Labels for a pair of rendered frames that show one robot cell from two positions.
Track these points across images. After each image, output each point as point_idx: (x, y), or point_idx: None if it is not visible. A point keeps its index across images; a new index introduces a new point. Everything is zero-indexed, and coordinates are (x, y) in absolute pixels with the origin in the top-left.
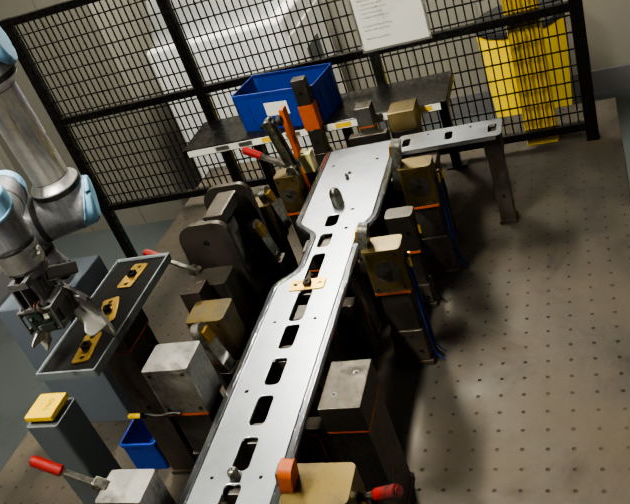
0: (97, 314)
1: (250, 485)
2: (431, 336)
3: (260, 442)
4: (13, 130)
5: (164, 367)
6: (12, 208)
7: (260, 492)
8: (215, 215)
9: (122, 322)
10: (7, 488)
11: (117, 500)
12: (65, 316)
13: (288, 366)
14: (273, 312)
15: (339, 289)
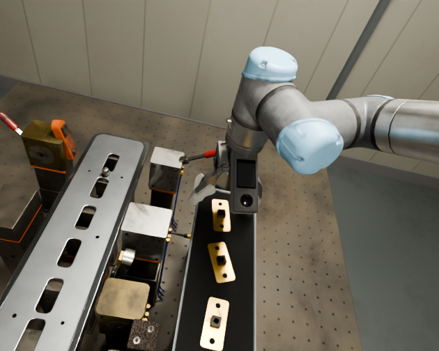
0: (196, 186)
1: (95, 167)
2: None
3: (88, 191)
4: None
5: (150, 209)
6: (242, 76)
7: (90, 162)
8: None
9: (196, 238)
10: (342, 329)
11: (169, 150)
12: (214, 161)
13: (56, 253)
14: (62, 341)
15: None
